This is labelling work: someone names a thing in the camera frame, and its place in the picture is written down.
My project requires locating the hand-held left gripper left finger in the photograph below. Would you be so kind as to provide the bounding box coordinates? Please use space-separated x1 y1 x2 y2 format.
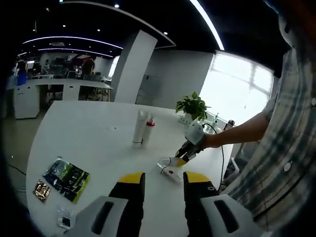
66 171 146 237

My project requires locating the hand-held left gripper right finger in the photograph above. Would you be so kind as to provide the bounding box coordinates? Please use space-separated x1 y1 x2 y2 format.
182 171 263 237

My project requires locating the white skincare bottle red label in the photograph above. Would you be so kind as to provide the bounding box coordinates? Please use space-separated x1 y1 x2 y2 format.
159 164 185 183

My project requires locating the red-capped skincare bottle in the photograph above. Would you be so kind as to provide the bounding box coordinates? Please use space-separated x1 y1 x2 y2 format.
142 112 156 146

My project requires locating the tall white skincare tube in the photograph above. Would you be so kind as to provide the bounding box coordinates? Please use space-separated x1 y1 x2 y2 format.
132 110 145 147

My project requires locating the clear blue skincare sachet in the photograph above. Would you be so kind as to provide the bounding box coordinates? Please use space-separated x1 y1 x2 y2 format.
56 204 76 229

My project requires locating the dark green skincare sachet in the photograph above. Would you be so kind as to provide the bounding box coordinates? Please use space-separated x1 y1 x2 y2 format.
42 158 91 204

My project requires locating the gold foil skincare sachet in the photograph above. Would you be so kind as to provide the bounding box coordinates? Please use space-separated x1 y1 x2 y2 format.
33 179 51 203

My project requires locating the green potted plant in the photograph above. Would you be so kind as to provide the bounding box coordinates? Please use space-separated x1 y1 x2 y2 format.
175 91 211 122

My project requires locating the large bright window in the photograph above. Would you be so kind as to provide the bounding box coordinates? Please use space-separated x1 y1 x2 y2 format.
199 50 275 129

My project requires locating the person's plaid shirt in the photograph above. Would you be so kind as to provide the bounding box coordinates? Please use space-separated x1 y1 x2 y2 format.
227 13 316 230

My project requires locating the long ceiling light strip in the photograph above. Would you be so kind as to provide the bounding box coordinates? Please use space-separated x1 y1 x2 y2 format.
190 0 225 51

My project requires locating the white office desk row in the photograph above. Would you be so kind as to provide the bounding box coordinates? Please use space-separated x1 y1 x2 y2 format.
7 79 113 119

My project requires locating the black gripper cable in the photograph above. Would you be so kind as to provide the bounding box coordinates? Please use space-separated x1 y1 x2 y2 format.
202 122 225 186

